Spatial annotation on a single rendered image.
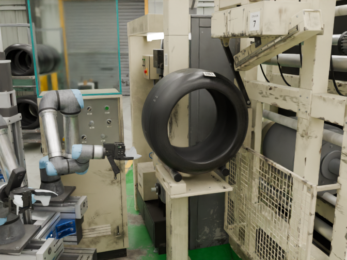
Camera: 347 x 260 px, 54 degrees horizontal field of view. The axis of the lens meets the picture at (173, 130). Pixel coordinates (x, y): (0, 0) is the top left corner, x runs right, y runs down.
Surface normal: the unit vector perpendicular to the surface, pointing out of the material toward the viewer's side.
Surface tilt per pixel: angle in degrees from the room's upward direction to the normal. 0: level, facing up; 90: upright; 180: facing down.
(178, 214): 90
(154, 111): 76
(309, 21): 72
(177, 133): 90
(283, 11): 90
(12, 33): 90
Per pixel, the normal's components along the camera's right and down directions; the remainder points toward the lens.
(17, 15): -0.08, 0.24
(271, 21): 0.28, 0.22
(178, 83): -0.17, -0.44
